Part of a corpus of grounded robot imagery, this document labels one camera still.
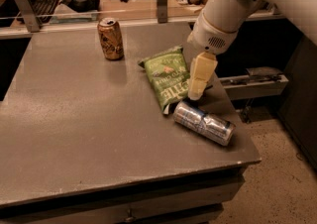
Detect left metal divider bracket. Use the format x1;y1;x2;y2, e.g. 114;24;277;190
15;0;41;33

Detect grey table drawer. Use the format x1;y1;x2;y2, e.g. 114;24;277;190
0;174;245;224

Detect gold brown soda can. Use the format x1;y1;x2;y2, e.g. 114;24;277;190
97;18;124;60

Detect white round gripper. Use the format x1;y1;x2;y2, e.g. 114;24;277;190
187;12;238;100

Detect green jalapeno chip bag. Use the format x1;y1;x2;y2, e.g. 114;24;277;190
138;46;190;115

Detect black headphones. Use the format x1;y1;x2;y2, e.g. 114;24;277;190
61;0;100;13

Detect silver blue redbull can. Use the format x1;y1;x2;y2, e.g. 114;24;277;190
173;101;236;146

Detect black keyboard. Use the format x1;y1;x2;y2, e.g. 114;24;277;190
24;0;59;23

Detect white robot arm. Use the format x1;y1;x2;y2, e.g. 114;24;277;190
188;0;317;100

